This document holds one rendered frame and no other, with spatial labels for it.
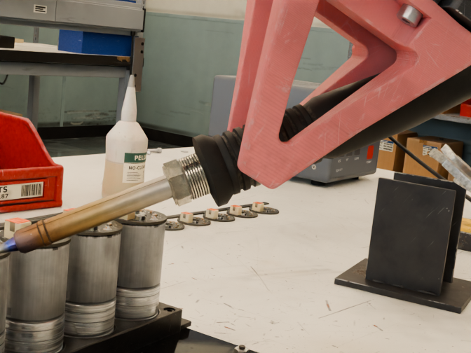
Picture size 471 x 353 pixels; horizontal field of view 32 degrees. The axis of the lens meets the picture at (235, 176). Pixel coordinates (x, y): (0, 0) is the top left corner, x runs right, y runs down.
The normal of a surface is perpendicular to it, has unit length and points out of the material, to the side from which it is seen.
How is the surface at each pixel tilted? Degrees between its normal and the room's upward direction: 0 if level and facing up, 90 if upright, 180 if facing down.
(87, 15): 90
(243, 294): 0
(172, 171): 38
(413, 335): 0
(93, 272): 90
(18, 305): 90
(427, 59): 108
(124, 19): 90
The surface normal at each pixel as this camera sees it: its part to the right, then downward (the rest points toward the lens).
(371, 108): 0.00, 0.47
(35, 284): 0.33, 0.19
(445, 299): 0.11, -0.98
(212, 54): -0.59, 0.07
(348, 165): 0.82, 0.18
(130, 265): 0.07, 0.18
